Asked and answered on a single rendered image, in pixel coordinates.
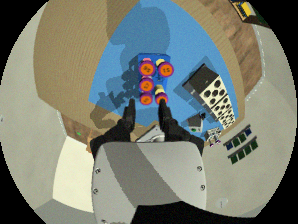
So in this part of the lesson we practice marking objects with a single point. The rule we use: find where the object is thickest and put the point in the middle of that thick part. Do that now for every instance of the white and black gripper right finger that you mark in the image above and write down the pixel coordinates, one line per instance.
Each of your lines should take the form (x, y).
(172, 130)

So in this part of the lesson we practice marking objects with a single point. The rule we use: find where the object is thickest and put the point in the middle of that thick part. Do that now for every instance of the cream bucket adapter block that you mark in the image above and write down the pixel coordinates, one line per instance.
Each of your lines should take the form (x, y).
(227, 124)
(205, 80)
(226, 115)
(225, 101)

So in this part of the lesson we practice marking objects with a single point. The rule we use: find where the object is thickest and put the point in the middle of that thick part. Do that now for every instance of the blue mat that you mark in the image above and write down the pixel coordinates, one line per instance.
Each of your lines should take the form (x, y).
(163, 27)

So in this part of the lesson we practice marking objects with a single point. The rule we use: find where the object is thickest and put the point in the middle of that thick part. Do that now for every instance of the white tube rack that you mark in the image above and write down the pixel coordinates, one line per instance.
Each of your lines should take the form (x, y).
(208, 135)

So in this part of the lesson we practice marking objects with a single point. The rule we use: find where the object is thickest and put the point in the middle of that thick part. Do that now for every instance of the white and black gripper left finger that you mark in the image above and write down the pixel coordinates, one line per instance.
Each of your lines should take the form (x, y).
(120, 132)

